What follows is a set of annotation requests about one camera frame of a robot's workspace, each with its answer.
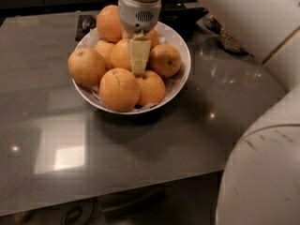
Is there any black cable on floor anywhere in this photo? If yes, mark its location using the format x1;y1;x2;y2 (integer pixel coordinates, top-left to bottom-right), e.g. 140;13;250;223
59;200;98;225

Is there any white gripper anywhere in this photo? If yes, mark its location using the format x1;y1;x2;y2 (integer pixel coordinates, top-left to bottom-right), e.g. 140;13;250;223
118;0;161;77

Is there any white ceramic bowl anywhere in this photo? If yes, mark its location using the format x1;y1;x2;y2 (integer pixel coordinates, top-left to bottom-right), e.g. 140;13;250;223
71;16;192;115

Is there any black stovetop with knob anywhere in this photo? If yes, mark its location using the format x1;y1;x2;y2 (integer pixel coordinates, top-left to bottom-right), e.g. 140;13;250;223
75;2;208;41

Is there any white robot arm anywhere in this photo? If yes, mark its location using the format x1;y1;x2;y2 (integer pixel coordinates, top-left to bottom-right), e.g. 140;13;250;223
197;0;300;225

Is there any glass jar dark cereal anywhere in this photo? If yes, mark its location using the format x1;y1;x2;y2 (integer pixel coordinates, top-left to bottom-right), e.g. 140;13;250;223
204;13;248;54

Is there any small hidden orange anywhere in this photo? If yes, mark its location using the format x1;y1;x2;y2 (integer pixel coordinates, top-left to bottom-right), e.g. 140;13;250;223
94;40;115;70

